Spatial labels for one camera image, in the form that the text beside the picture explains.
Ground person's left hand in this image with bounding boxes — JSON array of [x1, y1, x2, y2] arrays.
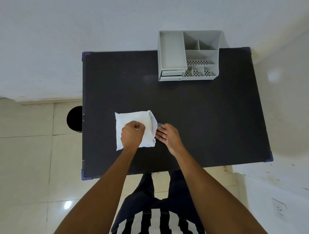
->
[[121, 121, 146, 150]]

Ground person's right hand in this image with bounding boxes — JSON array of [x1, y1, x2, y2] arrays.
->
[[155, 123, 185, 156]]

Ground white cloth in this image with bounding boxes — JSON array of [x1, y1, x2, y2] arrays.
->
[[115, 110, 158, 151]]

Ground person's left forearm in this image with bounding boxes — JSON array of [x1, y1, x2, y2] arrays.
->
[[54, 144, 141, 234]]

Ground person's right forearm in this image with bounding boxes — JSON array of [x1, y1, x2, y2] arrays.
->
[[172, 147, 268, 234]]

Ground dark trousers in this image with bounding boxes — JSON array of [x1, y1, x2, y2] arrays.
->
[[116, 170, 206, 226]]

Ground black round bin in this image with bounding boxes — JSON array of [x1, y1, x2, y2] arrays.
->
[[67, 105, 83, 132]]

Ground grey plastic desk organizer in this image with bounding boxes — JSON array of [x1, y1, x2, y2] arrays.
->
[[158, 30, 225, 82]]

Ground black white striped shirt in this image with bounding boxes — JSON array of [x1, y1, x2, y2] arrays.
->
[[110, 208, 206, 234]]

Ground white wall power socket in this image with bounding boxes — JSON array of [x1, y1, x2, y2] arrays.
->
[[272, 198, 288, 217]]

